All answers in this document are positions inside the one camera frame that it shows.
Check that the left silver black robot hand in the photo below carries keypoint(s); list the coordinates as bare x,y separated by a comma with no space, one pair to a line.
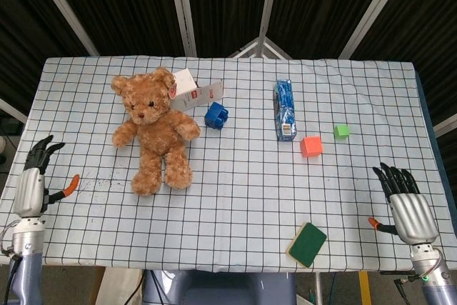
30,190

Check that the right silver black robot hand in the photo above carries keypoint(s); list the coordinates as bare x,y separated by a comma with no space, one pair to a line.
414,215

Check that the brown plush teddy bear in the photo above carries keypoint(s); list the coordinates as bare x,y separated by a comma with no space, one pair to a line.
157,133

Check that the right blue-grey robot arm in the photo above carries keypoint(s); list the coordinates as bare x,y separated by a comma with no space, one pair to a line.
433,276

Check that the green and yellow sponge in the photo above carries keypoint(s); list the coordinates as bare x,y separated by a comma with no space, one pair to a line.
307,244

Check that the green cube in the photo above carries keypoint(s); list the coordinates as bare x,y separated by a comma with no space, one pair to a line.
341,131

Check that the orange cube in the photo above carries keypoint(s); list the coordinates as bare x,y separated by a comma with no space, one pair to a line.
311,146

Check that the white black-checked tablecloth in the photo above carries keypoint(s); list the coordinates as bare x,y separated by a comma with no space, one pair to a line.
250,194

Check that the blue printed packet box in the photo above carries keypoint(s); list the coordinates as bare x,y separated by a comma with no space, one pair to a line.
285,108

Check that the white carton with red print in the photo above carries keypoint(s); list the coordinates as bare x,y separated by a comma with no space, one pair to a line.
201,96

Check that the blue plastic building block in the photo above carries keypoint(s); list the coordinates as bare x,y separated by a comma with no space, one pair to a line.
215,115

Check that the blue-grey robot torso base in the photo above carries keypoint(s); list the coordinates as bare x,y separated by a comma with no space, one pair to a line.
221,289

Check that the white metal frame post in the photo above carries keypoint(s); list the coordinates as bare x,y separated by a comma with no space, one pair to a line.
267,1
375,8
184,8
64,8

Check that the white triangular frame foot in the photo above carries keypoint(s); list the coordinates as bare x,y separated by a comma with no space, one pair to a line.
266,47

